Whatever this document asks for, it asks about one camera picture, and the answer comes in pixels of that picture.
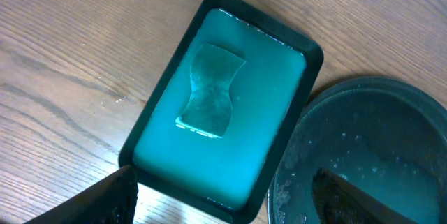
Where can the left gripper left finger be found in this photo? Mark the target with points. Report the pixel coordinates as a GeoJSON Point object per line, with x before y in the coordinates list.
{"type": "Point", "coordinates": [112, 200]}

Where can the green yellow scrub sponge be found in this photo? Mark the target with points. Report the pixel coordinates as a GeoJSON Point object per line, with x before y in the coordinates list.
{"type": "Point", "coordinates": [209, 109]}

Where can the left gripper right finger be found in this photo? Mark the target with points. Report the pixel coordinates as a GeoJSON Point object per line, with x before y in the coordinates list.
{"type": "Point", "coordinates": [337, 201]}

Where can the black rectangular water tray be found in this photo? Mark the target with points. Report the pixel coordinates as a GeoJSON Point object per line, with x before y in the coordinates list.
{"type": "Point", "coordinates": [226, 177]}

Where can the black round serving tray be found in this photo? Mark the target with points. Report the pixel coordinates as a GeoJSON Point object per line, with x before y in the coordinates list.
{"type": "Point", "coordinates": [384, 136]}

